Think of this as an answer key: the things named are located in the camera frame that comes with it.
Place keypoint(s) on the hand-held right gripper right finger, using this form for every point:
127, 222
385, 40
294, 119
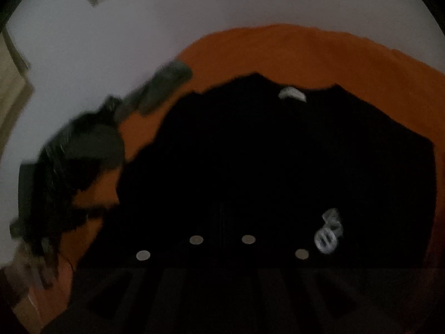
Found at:
250, 252

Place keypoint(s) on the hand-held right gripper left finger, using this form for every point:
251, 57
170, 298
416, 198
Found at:
194, 252

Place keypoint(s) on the black printed t-shirt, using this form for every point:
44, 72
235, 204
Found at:
260, 163

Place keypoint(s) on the crumpled dark green garment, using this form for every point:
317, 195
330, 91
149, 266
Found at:
97, 146

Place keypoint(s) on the olive green pants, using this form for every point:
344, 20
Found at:
163, 80

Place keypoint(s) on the orange bed blanket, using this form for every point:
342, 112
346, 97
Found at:
313, 52

